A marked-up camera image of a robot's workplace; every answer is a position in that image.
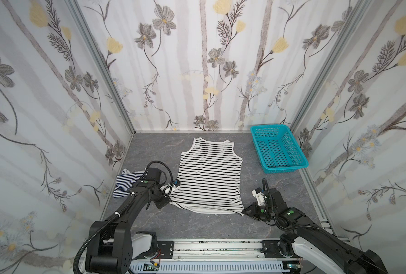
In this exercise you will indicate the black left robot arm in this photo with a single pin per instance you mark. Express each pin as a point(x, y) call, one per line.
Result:
point(109, 248)

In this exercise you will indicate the aluminium corner post left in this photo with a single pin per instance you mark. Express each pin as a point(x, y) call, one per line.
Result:
point(100, 62)

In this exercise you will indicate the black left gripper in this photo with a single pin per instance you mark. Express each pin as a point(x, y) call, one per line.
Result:
point(161, 200)

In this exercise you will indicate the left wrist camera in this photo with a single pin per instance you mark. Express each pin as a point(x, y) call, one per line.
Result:
point(171, 187)

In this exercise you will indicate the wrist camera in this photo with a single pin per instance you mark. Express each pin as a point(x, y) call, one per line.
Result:
point(260, 197)
point(171, 187)

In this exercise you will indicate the aluminium corner post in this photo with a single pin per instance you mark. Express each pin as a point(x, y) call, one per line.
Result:
point(342, 40)
point(100, 62)

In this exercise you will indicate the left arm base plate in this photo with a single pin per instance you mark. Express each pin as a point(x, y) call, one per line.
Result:
point(162, 250)

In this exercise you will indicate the green circuit board left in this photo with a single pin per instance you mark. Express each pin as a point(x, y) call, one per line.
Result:
point(151, 267)

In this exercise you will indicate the green circuit board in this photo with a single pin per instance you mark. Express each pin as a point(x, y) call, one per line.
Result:
point(151, 267)
point(292, 268)

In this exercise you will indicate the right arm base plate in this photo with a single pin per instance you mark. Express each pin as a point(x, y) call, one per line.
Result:
point(271, 249)

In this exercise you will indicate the blue white striped tank top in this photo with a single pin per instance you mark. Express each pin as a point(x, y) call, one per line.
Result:
point(124, 181)

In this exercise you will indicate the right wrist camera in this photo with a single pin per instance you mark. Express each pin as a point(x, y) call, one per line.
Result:
point(260, 197)

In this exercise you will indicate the teal plastic basket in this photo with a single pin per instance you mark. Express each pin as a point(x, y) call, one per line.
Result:
point(277, 149)

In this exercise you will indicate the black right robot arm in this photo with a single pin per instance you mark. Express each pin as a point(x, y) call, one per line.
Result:
point(305, 239)

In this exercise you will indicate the black white striped tank top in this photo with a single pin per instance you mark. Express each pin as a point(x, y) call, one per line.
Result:
point(210, 179)

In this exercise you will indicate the aluminium corner post right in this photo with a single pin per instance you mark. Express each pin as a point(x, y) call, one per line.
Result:
point(342, 40)

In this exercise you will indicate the green circuit board right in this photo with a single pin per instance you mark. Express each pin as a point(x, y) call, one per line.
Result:
point(292, 268)

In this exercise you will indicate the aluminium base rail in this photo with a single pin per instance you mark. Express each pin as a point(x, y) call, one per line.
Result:
point(207, 250)

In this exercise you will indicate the white slotted cable duct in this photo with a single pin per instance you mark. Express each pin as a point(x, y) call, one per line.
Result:
point(213, 267)

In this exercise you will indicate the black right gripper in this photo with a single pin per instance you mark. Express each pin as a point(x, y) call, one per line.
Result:
point(252, 209)

